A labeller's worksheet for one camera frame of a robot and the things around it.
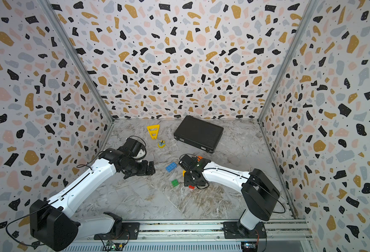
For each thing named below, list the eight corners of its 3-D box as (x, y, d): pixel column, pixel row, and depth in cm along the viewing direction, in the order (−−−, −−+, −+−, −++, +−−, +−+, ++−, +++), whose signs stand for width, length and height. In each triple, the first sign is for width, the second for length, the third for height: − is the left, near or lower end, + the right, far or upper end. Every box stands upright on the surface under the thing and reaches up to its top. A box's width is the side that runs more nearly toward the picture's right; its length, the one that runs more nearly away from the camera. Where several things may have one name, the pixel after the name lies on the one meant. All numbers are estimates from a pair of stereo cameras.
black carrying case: (173, 139, 112) (172, 134, 107) (188, 120, 125) (187, 114, 120) (212, 155, 104) (213, 150, 99) (223, 132, 117) (224, 127, 112)
